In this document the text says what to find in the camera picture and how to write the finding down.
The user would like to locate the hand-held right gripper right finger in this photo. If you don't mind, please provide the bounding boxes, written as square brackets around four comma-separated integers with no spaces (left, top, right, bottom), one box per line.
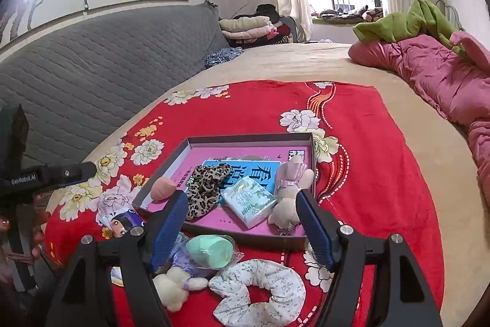
[296,189,443,327]

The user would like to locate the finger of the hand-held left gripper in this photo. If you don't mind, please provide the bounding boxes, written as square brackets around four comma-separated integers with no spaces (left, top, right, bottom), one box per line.
[40,162,98,188]

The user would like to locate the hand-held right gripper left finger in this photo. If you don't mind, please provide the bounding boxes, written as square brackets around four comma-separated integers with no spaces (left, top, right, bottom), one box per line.
[46,191,189,327]

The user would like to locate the pink makeup sponge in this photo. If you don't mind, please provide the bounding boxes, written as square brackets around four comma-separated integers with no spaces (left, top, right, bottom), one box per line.
[150,176,176,202]

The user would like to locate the plush bear pink dress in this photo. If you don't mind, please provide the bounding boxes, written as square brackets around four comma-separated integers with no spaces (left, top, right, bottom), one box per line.
[267,154,315,236]

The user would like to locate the green makeup sponge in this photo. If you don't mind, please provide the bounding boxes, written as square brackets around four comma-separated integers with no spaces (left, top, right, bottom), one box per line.
[185,234,245,270]

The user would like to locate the blue cartoon wet wipes pack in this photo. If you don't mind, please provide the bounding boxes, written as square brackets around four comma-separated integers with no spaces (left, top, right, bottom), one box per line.
[96,206,147,241]

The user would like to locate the leopard print scrunchie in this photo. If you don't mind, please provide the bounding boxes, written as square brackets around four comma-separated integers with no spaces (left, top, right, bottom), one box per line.
[185,163,231,220]

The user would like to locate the plush bear purple dress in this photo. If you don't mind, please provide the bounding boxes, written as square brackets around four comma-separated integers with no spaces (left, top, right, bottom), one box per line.
[152,231,209,312]

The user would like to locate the green patterned tissue pack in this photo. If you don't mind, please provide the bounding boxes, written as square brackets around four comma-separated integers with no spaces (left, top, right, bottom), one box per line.
[221,176,277,229]

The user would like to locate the white floral scrunchie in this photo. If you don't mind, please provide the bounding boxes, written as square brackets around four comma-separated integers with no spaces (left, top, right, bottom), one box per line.
[208,259,307,327]

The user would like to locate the shallow grey box pink print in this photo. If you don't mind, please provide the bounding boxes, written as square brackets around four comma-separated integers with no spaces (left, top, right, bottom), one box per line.
[132,133,318,251]

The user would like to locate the person's left hand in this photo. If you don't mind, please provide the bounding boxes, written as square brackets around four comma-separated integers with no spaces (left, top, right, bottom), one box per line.
[0,193,50,283]

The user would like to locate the red floral blanket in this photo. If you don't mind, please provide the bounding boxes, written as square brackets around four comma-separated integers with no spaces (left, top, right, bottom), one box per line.
[42,80,445,327]

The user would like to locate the grey quilted headboard cover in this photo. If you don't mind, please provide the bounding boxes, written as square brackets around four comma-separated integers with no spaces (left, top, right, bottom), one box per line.
[0,1,230,174]

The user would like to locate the blue patterned cloth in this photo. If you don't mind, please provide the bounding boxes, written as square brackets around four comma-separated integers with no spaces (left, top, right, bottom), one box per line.
[205,47,243,69]

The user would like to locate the pink quilt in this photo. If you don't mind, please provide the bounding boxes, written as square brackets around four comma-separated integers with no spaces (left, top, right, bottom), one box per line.
[348,31,490,209]

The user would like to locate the stack of folded clothes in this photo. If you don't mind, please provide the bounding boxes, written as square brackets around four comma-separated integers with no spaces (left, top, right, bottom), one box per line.
[219,4,295,48]

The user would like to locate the clothes on windowsill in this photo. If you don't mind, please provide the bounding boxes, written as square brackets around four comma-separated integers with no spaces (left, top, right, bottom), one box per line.
[312,6,383,23]

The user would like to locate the green blanket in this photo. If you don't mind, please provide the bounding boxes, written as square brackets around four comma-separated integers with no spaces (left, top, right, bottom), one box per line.
[352,0,466,52]

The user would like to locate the white metal rack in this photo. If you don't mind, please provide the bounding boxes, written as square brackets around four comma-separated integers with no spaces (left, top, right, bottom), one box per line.
[436,0,466,31]

